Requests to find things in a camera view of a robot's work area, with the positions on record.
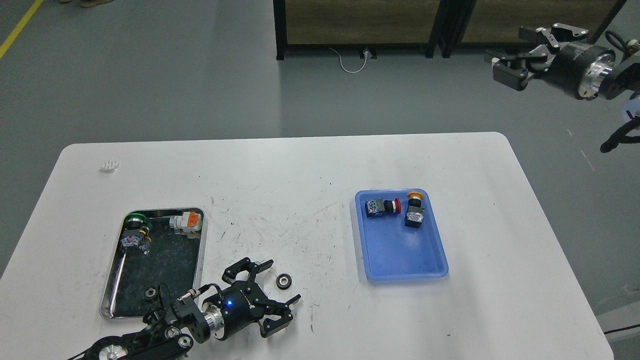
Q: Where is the right wooden cabinet black frame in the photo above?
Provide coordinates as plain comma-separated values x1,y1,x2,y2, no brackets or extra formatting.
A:
438,0,627,59

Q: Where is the wooden cabinet black frame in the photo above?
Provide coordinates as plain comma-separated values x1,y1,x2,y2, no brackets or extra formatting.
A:
438,0,627,59
272,0,454,60

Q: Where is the blue plastic tray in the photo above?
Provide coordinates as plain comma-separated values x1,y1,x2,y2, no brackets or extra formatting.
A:
354,187,450,281

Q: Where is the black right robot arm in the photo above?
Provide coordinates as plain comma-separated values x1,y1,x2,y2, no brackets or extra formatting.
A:
484,22,640,154

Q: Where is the green push button switch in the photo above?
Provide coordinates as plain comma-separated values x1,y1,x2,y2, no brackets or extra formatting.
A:
118,212,153,255

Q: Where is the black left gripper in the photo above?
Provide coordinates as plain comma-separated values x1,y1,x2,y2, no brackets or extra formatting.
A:
202,257,302,341

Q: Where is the red push button switch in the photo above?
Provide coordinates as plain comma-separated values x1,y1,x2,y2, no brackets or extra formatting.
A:
364,198,402,218

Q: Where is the yellow push button switch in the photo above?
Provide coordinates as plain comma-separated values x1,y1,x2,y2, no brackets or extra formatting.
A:
404,191,425,229

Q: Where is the orange white switch block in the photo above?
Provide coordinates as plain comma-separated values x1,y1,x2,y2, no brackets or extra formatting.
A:
169,211,202,239

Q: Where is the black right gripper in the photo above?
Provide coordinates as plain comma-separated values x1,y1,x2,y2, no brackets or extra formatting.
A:
484,23,616,100

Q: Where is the small white plastic clip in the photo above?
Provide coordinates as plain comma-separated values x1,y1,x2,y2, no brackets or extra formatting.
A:
99,161,120,174

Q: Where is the white power cable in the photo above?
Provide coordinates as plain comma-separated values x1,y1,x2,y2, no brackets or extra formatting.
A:
328,46,371,74

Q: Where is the left wooden cabinet black frame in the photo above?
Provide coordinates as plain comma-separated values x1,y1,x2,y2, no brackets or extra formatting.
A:
272,0,454,60

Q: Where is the silver metal tray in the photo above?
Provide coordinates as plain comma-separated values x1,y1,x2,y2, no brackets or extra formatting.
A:
99,207,207,319

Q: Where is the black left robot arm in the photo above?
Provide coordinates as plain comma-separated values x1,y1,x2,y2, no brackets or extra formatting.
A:
74,257,301,360

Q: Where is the black gear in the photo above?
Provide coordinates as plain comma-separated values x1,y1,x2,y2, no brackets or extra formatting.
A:
142,285,160,304
276,273,293,290

